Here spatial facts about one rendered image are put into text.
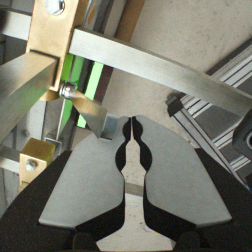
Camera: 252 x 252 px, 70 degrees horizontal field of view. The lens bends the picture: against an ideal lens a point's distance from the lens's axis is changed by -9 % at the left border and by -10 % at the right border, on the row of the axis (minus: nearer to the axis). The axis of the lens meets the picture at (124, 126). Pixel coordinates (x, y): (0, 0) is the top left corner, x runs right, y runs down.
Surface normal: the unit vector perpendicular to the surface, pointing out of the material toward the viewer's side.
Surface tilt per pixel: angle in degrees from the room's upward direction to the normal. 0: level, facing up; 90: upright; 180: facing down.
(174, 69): 0
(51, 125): 0
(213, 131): 0
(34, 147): 90
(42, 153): 90
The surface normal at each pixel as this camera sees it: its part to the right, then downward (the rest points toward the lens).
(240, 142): -0.51, 0.33
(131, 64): -0.02, 0.52
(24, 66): 0.33, -0.80
